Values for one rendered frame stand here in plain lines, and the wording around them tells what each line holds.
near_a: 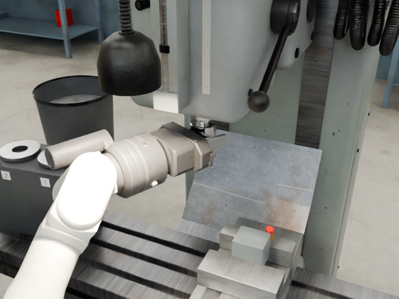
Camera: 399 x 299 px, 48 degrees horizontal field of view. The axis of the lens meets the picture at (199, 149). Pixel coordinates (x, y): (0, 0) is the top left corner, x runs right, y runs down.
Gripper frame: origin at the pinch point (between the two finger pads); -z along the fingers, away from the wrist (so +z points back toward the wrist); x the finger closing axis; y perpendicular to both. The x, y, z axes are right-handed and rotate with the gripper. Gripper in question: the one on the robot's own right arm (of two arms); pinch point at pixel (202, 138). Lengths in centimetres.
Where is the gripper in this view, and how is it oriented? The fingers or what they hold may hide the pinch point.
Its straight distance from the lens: 79.0
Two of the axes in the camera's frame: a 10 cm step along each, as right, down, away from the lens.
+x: -6.5, -3.7, 6.7
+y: -0.1, 8.8, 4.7
